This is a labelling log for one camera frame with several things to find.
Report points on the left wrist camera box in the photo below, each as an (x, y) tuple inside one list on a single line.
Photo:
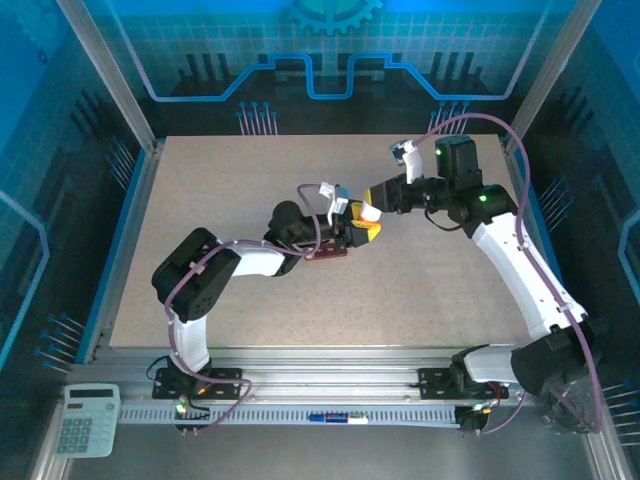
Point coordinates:
[(340, 205)]

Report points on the clear glass beaker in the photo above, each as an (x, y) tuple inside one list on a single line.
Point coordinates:
[(570, 415)]

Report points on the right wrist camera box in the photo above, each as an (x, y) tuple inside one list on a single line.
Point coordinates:
[(412, 165)]

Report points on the black connector box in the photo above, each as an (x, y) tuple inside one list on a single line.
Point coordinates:
[(472, 420)]

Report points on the blue white marker pen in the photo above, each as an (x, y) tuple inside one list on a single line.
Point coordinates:
[(335, 418)]

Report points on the aluminium base beam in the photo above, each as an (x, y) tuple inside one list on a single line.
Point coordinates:
[(330, 375)]

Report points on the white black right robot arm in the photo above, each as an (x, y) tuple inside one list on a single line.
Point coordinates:
[(520, 270)]

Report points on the aluminium blue side rail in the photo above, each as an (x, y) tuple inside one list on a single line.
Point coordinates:
[(534, 200), (125, 240)]

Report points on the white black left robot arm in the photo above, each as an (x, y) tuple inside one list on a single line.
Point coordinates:
[(192, 340)]

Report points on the white desk calculator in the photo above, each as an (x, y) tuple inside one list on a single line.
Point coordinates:
[(87, 422)]

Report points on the aluminium frame post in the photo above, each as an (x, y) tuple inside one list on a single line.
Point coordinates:
[(107, 75), (550, 75)]

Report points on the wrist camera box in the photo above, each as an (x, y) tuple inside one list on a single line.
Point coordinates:
[(412, 165), (340, 205)]

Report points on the dark red pill organizer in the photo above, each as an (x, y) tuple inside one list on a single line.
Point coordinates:
[(330, 255)]

